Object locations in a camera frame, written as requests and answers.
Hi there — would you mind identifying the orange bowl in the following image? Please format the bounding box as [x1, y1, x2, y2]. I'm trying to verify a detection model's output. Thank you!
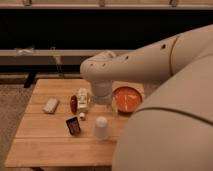
[113, 86, 143, 113]

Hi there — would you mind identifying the dark small box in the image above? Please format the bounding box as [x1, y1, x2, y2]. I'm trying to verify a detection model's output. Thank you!
[66, 116, 81, 135]

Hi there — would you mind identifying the white ceramic cup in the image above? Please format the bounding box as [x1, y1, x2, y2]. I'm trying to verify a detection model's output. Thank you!
[94, 116, 109, 140]

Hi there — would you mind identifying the small white ball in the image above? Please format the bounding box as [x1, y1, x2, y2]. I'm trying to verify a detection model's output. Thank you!
[79, 113, 86, 120]

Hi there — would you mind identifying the grey bench rail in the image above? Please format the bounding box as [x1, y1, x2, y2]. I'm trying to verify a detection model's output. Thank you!
[0, 49, 100, 65]

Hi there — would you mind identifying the dark red can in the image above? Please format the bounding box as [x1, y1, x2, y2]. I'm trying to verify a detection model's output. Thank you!
[70, 95, 78, 114]

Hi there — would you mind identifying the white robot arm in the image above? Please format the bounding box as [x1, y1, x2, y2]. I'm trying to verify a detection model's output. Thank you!
[80, 24, 213, 171]

